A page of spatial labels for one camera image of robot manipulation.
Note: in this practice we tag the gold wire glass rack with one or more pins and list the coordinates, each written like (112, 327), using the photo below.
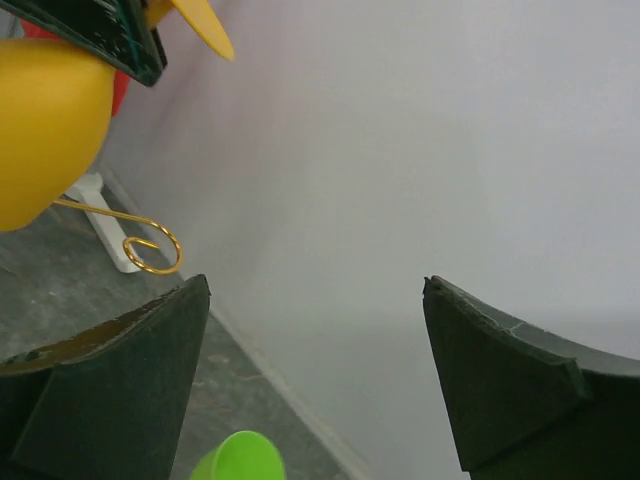
(129, 241)

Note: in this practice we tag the white clothes stand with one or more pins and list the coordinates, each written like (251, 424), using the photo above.
(88, 190)

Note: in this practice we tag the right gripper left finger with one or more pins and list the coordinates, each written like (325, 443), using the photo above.
(108, 403)

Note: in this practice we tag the red cloth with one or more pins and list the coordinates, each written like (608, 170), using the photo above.
(121, 80)

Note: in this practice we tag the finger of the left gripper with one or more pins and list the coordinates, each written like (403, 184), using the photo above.
(116, 31)

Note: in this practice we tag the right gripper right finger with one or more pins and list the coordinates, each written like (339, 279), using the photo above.
(524, 403)

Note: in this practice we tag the orange wine glass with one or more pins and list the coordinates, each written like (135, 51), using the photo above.
(56, 104)

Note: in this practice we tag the green wine glass right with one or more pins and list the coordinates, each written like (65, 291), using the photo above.
(244, 455)

